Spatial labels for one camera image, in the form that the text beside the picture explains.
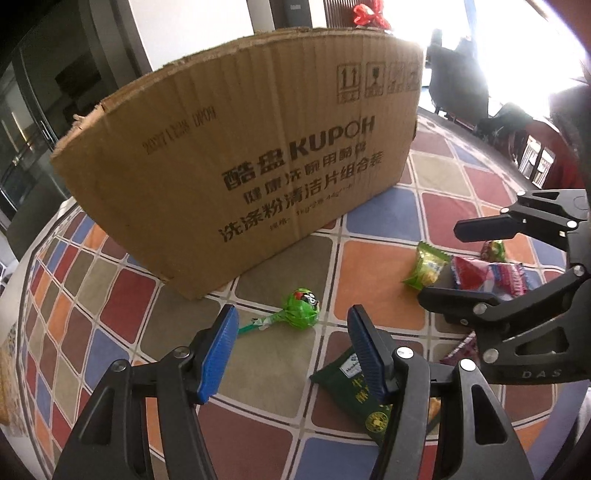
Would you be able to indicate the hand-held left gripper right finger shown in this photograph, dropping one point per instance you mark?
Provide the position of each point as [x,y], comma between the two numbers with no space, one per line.
[369,355]

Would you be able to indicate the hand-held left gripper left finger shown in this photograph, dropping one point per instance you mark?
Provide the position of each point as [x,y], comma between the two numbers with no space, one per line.
[217,355]

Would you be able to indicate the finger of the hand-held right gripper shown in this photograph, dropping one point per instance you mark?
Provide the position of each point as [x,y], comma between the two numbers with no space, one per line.
[457,302]
[485,227]

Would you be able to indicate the red candy packet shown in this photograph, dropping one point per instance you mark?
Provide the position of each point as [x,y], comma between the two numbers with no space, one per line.
[468,272]

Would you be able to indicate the dark green snack packet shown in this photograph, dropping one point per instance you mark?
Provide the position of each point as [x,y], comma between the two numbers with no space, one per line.
[344,385]

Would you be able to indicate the pink snack packet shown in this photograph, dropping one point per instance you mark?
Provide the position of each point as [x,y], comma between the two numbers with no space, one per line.
[508,277]

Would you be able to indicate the green lollipop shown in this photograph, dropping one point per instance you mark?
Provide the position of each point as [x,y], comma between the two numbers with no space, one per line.
[302,308]
[493,250]

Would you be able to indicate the brown cardboard box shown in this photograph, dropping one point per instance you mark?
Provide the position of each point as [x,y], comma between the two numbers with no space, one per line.
[207,184]

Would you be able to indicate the yellow green snack packet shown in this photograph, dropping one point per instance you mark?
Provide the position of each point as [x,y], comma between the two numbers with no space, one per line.
[425,270]

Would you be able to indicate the maroon snack packet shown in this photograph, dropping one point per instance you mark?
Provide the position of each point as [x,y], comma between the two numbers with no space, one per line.
[461,350]

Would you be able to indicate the red garment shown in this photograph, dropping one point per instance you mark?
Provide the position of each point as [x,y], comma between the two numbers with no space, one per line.
[572,170]

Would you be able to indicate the tan chip bag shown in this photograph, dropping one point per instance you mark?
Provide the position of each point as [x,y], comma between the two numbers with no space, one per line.
[434,408]

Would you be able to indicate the colourful checkered rug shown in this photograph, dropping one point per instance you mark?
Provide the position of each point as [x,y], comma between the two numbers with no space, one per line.
[383,217]

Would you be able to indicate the black chair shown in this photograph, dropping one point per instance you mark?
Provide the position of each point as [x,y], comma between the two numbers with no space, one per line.
[457,78]

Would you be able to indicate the beige patterned tablecloth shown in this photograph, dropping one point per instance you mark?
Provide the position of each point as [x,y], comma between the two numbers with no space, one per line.
[7,383]

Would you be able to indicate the red ribbon bow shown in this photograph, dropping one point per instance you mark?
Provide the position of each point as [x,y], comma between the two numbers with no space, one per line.
[369,13]

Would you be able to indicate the glass sliding door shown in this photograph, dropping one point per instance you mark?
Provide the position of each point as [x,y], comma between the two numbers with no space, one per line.
[46,115]

